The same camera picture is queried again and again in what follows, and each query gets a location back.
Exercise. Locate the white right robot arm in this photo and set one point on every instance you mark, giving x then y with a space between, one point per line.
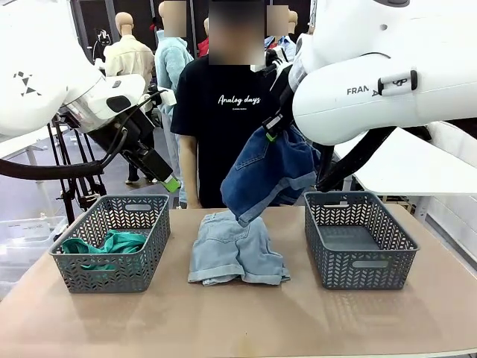
372 74

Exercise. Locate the mannequin in light blue fleece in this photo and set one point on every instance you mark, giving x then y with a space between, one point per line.
171 56

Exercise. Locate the mannequin in cream jacket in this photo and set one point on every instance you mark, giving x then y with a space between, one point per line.
128 56

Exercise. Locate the person's right forearm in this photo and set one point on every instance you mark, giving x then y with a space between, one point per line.
190 168

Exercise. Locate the grey plastic lattice basket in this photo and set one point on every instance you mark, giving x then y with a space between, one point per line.
357 242
112 276

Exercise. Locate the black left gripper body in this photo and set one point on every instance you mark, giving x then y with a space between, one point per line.
151 162

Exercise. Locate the clear plastic storage bin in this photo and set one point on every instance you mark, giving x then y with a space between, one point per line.
26 242

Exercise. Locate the black camera tripod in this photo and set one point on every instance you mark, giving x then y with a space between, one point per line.
74 175

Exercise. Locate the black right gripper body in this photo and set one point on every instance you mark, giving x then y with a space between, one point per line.
286 97

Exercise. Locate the dark blue denim shorts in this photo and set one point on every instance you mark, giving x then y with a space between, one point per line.
268 171

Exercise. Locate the person's black t-shirt torso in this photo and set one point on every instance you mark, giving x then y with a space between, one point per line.
223 123

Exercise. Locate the small white table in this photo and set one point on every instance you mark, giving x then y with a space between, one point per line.
22 145

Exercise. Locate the light blue denim shorts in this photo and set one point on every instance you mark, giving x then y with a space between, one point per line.
231 250

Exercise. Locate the teal top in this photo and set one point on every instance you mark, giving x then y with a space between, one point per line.
119 242

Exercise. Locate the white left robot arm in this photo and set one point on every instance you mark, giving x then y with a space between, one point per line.
37 56

